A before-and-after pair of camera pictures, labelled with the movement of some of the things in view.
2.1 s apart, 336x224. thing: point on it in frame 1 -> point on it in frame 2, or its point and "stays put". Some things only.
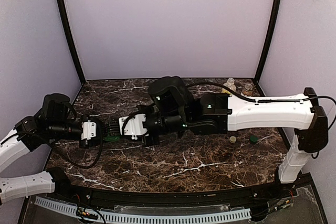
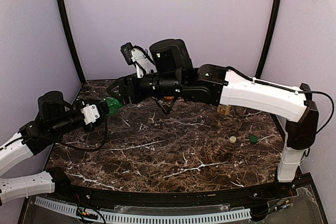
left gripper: (98, 133) -> (103, 109)
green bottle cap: (253, 139) stays put
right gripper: (148, 138) -> (126, 90)
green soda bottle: (111, 138) -> (114, 105)
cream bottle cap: (232, 139) stays put
